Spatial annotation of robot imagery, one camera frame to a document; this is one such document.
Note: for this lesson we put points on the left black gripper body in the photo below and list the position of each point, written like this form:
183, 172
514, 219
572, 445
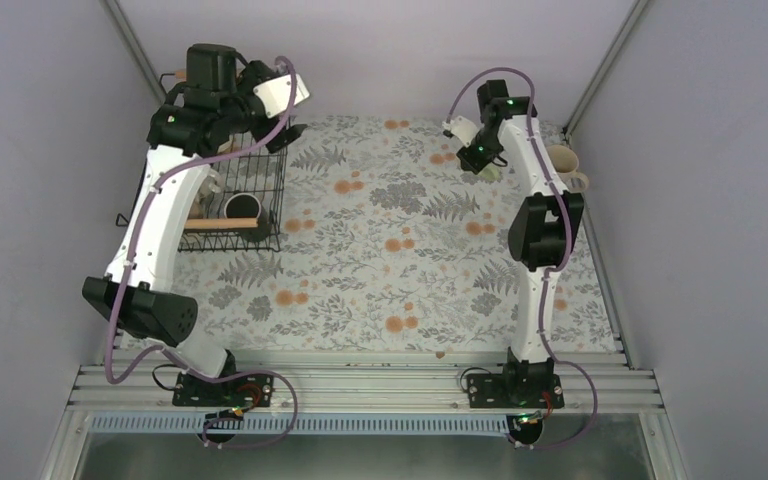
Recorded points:
250, 72

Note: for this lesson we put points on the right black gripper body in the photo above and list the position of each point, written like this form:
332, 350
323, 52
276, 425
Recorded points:
490, 148

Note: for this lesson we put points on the light green mug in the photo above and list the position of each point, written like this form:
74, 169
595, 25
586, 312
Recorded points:
491, 174

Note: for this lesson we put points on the beige floral mug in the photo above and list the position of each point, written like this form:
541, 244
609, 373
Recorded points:
566, 164

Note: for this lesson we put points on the black mug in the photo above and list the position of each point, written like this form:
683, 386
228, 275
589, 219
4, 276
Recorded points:
248, 206

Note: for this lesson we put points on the white patterned mug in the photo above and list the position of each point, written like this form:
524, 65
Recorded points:
212, 185

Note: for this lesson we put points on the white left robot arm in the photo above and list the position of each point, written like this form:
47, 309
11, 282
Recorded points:
143, 314

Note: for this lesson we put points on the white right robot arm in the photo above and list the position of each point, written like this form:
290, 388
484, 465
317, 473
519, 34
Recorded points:
540, 240

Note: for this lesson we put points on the tan upturned mug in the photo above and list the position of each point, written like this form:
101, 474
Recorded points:
196, 211

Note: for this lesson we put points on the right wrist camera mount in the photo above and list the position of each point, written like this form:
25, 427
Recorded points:
462, 129

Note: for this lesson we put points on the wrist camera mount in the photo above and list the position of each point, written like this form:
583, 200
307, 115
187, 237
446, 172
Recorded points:
462, 129
275, 94

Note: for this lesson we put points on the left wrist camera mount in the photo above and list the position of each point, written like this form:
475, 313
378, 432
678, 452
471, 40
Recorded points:
275, 94

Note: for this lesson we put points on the black wire dish rack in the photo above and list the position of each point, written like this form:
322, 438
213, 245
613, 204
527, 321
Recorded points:
245, 192

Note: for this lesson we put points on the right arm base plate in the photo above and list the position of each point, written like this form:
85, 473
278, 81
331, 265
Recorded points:
495, 391

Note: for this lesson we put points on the aluminium rail frame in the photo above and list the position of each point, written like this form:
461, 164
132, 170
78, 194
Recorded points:
359, 393

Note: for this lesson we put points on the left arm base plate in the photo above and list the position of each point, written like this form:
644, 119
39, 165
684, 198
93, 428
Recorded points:
245, 392

